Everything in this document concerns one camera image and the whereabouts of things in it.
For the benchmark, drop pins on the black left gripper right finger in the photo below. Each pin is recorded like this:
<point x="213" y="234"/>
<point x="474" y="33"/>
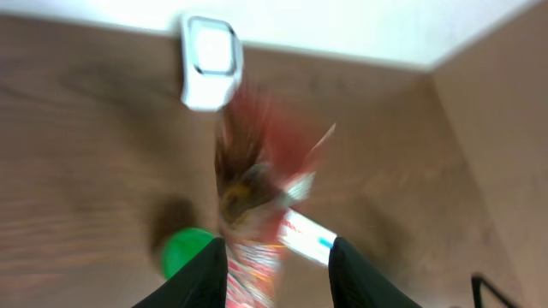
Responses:
<point x="356" y="283"/>

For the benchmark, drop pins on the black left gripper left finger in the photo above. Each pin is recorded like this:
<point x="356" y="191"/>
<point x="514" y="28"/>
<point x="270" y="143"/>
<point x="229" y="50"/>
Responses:
<point x="201" y="283"/>

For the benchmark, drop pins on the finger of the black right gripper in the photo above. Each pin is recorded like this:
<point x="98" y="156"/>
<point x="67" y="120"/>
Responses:
<point x="479" y="282"/>

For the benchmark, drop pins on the green lid jar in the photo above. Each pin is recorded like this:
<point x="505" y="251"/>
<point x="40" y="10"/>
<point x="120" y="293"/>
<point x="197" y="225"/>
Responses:
<point x="182" y="247"/>

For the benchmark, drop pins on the white Panadol medicine box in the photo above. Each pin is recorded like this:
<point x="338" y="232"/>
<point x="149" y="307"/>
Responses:
<point x="306" y="237"/>

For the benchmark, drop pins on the orange snack packet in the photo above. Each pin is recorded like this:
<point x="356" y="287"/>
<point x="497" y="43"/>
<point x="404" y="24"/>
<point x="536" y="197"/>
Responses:
<point x="266" y="157"/>

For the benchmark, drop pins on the white barcode scanner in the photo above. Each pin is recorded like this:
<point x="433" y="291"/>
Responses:
<point x="212" y="62"/>

